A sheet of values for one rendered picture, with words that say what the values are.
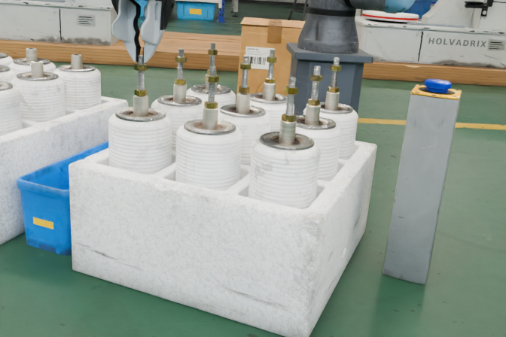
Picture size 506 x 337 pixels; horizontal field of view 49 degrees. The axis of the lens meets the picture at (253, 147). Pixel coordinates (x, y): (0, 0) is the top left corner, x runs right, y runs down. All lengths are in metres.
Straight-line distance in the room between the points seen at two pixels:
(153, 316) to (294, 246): 0.23
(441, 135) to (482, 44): 2.24
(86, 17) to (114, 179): 2.08
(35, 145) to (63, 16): 1.87
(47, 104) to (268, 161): 0.52
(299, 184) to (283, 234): 0.07
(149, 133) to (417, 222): 0.44
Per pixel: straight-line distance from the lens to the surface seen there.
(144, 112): 0.85
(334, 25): 1.34
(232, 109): 0.91
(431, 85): 0.88
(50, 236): 0.99
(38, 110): 1.11
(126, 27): 0.83
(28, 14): 2.92
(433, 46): 3.00
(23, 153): 1.03
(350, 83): 1.35
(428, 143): 0.88
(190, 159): 0.78
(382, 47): 2.91
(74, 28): 2.87
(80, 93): 1.20
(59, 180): 1.07
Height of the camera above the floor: 0.47
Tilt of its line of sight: 18 degrees down
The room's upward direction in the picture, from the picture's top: 4 degrees clockwise
